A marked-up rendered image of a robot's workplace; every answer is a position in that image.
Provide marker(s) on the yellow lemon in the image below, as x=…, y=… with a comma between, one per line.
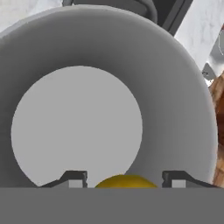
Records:
x=126, y=181

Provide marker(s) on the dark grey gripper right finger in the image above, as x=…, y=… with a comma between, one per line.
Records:
x=172, y=176

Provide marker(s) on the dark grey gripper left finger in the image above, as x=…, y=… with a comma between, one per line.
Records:
x=76, y=176

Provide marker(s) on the grey pot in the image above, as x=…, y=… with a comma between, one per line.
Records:
x=163, y=96

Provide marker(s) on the brown wooden cutting board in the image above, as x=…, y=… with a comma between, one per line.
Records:
x=218, y=128

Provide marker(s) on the silver metal utensil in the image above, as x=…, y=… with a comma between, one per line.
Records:
x=215, y=59

